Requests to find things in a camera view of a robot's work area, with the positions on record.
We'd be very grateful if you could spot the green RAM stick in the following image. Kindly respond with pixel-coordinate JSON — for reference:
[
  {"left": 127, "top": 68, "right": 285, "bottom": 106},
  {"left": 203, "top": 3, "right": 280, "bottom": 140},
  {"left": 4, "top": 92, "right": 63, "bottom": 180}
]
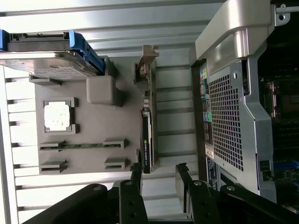
[{"left": 41, "top": 143, "right": 122, "bottom": 150}]

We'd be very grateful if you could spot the grey parts rack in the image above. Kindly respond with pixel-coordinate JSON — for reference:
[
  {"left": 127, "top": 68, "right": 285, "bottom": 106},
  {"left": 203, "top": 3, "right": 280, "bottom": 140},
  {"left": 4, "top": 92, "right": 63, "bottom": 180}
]
[{"left": 29, "top": 55, "right": 145, "bottom": 175}]

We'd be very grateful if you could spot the open PC case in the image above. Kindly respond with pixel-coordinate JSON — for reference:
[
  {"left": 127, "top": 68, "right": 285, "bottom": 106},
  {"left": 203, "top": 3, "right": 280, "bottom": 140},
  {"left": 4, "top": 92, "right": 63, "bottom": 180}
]
[{"left": 190, "top": 0, "right": 299, "bottom": 204}]

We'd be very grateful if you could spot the green motherboard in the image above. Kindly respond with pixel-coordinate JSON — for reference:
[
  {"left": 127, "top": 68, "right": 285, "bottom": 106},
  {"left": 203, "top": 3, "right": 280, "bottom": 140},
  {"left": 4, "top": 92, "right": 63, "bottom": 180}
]
[{"left": 258, "top": 74, "right": 299, "bottom": 187}]

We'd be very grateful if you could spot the blue expansion slot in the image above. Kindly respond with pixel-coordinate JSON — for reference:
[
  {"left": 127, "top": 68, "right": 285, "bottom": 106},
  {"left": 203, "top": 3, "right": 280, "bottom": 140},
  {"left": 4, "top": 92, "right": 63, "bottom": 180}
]
[{"left": 272, "top": 158, "right": 299, "bottom": 171}]

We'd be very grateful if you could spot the silver CPU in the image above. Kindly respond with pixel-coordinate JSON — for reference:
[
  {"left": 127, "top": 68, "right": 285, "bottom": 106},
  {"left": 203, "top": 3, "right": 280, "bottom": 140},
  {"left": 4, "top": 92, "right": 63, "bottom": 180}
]
[{"left": 43, "top": 101, "right": 71, "bottom": 132}]

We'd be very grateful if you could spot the CPU socket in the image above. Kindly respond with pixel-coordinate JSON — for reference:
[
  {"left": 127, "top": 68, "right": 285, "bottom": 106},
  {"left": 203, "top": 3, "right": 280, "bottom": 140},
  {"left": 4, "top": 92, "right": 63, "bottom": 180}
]
[{"left": 265, "top": 81, "right": 299, "bottom": 119}]

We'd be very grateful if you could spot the hard disk with blue carrier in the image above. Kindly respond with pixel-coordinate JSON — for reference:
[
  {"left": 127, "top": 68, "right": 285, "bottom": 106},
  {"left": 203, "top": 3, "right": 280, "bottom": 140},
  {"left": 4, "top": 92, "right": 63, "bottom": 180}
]
[{"left": 0, "top": 29, "right": 105, "bottom": 80}]

